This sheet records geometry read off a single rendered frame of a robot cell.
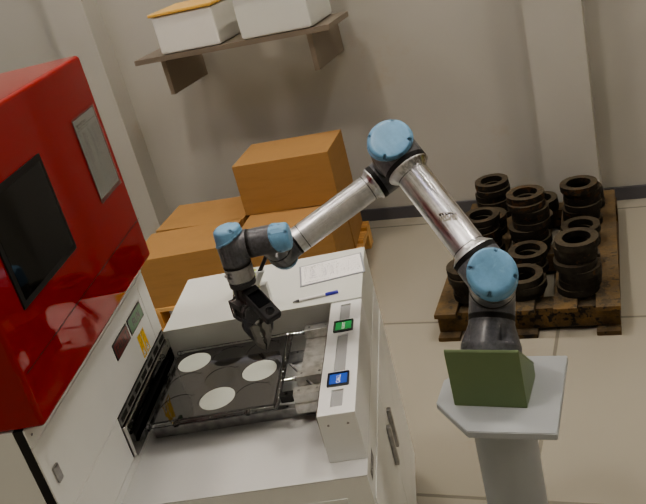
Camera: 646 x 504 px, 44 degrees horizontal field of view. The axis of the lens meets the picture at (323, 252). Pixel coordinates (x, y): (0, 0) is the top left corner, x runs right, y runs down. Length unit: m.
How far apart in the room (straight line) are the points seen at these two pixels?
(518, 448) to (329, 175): 2.67
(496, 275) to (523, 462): 0.53
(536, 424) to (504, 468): 0.22
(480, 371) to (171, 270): 2.81
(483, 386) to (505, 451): 0.19
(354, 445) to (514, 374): 0.42
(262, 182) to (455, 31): 1.42
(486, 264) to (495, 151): 3.19
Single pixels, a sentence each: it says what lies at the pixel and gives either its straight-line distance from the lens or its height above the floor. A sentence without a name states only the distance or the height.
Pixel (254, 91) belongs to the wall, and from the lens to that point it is 5.38.
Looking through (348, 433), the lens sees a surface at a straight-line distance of 1.95.
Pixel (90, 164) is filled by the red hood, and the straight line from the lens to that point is 2.16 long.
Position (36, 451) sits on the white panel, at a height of 1.16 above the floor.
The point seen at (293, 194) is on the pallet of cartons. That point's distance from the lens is 4.60.
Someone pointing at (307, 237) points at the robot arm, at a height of 1.24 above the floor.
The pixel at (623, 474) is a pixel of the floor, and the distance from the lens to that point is 3.09.
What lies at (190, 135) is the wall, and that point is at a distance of 5.71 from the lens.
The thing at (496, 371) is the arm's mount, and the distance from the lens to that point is 2.00.
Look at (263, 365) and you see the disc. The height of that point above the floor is 0.90.
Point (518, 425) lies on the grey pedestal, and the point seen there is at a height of 0.82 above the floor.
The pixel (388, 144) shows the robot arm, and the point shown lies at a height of 1.46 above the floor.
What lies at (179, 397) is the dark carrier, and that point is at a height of 0.90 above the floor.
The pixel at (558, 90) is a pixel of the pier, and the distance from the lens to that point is 4.73.
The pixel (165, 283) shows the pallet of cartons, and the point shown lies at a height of 0.30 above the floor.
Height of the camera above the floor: 2.06
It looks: 24 degrees down
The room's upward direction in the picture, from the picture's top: 15 degrees counter-clockwise
